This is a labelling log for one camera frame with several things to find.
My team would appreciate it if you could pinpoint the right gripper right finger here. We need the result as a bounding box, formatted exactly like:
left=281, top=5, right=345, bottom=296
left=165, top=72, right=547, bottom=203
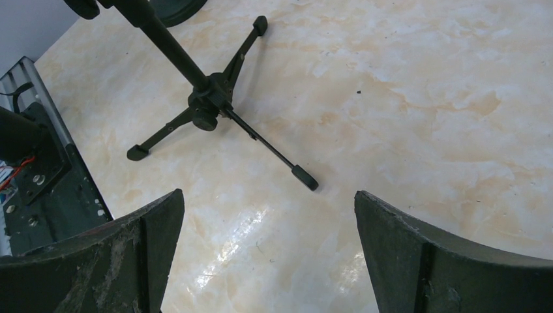
left=354, top=191, right=552, bottom=312

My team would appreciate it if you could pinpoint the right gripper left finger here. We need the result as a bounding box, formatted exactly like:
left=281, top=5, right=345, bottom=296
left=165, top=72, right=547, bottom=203
left=1, top=189, right=185, bottom=312

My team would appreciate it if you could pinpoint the small black tripod stand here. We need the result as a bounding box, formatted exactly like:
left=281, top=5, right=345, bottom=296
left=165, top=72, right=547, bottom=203
left=66, top=1, right=319, bottom=191

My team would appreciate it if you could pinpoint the round base microphone stand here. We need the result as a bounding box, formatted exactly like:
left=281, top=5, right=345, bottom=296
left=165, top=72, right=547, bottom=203
left=150, top=0, right=207, bottom=27

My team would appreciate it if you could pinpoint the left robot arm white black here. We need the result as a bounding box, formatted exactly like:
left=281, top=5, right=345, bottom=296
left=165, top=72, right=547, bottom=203
left=1, top=108, right=48, bottom=165

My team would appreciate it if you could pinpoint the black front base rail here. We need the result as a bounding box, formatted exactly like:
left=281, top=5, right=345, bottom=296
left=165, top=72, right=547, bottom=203
left=0, top=56, right=115, bottom=258

